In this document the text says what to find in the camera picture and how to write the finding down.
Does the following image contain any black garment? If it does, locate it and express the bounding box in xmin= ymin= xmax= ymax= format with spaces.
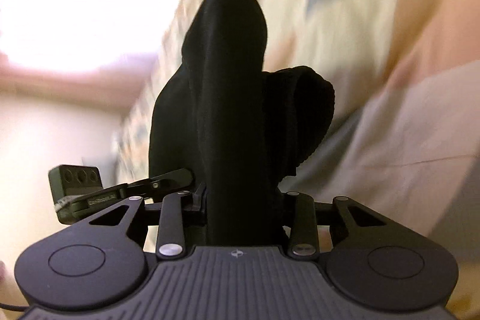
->
xmin=148 ymin=0 xmax=336 ymax=246

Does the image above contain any black cable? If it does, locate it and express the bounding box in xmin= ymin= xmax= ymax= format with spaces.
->
xmin=0 ymin=301 xmax=30 ymax=312

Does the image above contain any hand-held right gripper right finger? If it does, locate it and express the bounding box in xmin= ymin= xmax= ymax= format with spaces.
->
xmin=281 ymin=191 xmax=391 ymax=258

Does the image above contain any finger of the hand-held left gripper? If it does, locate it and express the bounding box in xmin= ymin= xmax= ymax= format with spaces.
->
xmin=127 ymin=169 xmax=195 ymax=201

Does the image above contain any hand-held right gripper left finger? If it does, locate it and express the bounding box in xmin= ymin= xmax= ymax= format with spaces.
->
xmin=69 ymin=183 xmax=208 ymax=259

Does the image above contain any checkered bear print quilt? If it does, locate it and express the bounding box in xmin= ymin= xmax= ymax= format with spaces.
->
xmin=112 ymin=0 xmax=480 ymax=306

